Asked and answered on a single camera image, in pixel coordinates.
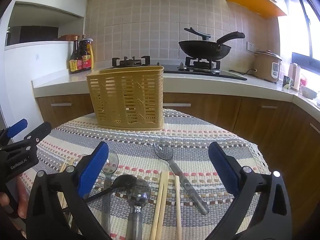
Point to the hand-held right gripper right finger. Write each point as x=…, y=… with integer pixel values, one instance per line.
x=223, y=168

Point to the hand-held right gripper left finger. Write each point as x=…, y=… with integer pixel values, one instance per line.
x=92, y=171

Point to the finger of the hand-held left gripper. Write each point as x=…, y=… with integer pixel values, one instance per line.
x=17, y=127
x=40, y=131

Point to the steel spoon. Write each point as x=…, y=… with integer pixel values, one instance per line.
x=113, y=163

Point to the wooden chopstick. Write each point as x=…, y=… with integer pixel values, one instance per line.
x=163, y=200
x=63, y=165
x=158, y=200
x=177, y=205
x=70, y=162

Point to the black plastic spoon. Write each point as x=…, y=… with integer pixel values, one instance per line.
x=124, y=181

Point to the metal spoon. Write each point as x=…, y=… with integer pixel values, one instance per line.
x=175, y=167

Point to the wooden utensil holder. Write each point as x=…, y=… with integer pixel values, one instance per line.
x=125, y=97

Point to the person's left hand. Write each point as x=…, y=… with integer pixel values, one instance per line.
x=22, y=200

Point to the striped woven table mat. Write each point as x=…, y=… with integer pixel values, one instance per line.
x=190, y=140

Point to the dark soy sauce bottle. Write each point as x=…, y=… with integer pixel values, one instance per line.
x=74, y=60

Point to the white kitchen countertop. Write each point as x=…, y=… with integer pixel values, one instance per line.
x=225, y=86

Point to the black glass gas stove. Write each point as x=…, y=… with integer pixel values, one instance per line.
x=220, y=73

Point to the brown box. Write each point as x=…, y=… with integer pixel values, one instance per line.
x=67, y=37

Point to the black burner grate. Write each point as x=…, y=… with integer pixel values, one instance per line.
x=202, y=63
x=130, y=62

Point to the beige rice cooker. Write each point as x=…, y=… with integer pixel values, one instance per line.
x=267, y=66

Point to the patterned bowl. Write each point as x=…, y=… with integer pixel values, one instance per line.
x=308, y=92

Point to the black wok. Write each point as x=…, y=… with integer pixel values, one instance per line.
x=203, y=48

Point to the black spatula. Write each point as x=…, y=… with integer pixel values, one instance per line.
x=197, y=33

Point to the dark framed window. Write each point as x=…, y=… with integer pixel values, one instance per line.
x=303, y=25

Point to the white wall outlet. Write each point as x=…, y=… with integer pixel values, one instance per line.
x=252, y=47

